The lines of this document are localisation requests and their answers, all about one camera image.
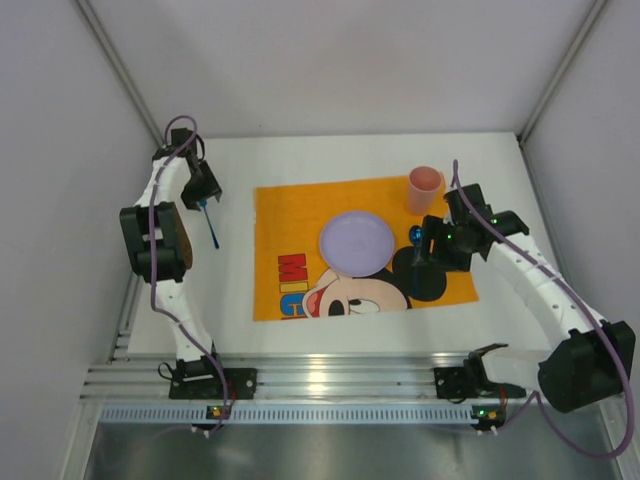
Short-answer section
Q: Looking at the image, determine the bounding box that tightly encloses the blue metal spoon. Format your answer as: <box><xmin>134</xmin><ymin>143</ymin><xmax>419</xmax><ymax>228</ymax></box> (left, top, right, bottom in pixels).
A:
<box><xmin>408</xmin><ymin>225</ymin><xmax>425</xmax><ymax>300</ymax></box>

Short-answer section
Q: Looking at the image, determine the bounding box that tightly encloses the blue metal fork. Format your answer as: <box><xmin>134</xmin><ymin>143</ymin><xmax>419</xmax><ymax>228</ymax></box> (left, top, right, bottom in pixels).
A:
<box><xmin>199</xmin><ymin>199</ymin><xmax>220</xmax><ymax>249</ymax></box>

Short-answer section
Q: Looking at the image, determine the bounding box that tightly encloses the pink plastic cup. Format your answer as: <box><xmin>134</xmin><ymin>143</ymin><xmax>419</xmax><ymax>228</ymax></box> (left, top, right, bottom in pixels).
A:
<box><xmin>406</xmin><ymin>166</ymin><xmax>443</xmax><ymax>215</ymax></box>

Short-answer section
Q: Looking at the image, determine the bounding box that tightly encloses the purple plastic plate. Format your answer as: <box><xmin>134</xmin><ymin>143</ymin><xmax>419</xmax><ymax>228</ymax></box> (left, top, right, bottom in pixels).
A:
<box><xmin>319</xmin><ymin>211</ymin><xmax>395</xmax><ymax>278</ymax></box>

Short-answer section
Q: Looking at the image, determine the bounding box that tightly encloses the orange cartoon mouse placemat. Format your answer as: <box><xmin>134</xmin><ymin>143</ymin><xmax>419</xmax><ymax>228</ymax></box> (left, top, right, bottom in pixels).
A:
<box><xmin>253</xmin><ymin>176</ymin><xmax>479</xmax><ymax>322</ymax></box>

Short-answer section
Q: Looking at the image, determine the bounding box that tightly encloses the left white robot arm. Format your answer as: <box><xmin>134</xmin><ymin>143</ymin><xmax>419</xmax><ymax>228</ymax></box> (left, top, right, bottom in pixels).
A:
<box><xmin>119</xmin><ymin>128</ymin><xmax>222</xmax><ymax>383</ymax></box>

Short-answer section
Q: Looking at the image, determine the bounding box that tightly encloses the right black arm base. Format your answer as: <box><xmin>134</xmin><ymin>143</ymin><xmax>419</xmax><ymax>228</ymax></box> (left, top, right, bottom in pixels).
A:
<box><xmin>434</xmin><ymin>343</ymin><xmax>507</xmax><ymax>404</ymax></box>

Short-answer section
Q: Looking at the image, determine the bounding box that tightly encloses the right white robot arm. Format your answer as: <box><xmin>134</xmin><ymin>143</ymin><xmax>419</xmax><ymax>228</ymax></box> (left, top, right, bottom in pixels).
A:
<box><xmin>409</xmin><ymin>184</ymin><xmax>636</xmax><ymax>413</ymax></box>

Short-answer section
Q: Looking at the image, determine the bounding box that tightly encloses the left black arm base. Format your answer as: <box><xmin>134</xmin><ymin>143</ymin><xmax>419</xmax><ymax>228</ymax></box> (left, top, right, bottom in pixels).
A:
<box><xmin>157</xmin><ymin>355</ymin><xmax>258</xmax><ymax>400</ymax></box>

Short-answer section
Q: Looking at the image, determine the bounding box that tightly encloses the right aluminium frame post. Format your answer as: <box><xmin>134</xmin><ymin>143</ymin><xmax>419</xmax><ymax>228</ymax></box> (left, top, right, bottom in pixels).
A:
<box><xmin>516</xmin><ymin>0</ymin><xmax>614</xmax><ymax>144</ymax></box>

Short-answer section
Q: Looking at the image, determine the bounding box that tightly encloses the aluminium frame post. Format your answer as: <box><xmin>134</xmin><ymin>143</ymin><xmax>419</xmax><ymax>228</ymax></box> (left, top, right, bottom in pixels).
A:
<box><xmin>71</xmin><ymin>0</ymin><xmax>164</xmax><ymax>146</ymax></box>
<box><xmin>516</xmin><ymin>0</ymin><xmax>614</xmax><ymax>144</ymax></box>

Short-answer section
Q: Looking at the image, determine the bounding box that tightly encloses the aluminium mounting rail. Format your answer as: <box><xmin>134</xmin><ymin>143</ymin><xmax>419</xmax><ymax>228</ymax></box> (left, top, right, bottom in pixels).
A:
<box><xmin>79</xmin><ymin>279</ymin><xmax>624</xmax><ymax>404</ymax></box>

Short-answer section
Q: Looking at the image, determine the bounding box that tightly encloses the left aluminium frame post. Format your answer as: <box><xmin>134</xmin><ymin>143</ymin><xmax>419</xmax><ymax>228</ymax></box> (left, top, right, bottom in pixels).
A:
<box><xmin>71</xmin><ymin>0</ymin><xmax>164</xmax><ymax>146</ymax></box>

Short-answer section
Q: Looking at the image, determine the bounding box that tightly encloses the perforated cable tray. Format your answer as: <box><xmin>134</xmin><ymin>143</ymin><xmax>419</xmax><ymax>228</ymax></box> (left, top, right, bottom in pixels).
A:
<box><xmin>100</xmin><ymin>403</ymin><xmax>506</xmax><ymax>426</ymax></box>

